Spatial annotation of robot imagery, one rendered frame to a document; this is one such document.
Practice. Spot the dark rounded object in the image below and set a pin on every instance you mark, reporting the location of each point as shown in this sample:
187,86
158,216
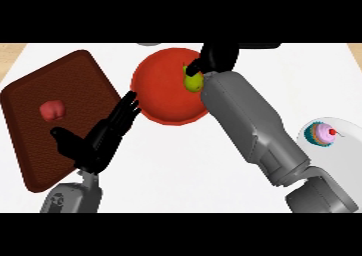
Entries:
258,45

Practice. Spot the red round plate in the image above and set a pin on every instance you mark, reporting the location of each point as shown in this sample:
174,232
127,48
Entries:
162,88

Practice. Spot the grey rounded object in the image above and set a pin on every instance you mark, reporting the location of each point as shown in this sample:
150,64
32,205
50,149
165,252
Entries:
149,44

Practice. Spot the pink frosted cupcake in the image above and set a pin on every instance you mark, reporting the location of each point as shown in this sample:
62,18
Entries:
323,134

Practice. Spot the pink-red fruit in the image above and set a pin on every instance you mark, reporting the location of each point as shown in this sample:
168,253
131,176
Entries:
51,111

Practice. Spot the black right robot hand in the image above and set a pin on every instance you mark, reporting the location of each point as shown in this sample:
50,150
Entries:
218,57

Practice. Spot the yellow-green pear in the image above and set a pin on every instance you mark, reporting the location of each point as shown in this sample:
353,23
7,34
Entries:
193,82

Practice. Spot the brown square placemat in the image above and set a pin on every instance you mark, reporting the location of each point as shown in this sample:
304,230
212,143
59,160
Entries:
54,116

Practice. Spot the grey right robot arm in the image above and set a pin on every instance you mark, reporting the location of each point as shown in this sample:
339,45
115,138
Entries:
266,140

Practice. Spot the white round plate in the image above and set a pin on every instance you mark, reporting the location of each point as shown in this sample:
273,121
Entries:
342,156

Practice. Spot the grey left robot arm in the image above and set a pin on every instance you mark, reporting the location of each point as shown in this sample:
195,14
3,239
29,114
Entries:
74,197

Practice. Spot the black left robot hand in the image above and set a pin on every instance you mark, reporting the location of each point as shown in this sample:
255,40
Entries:
102,140

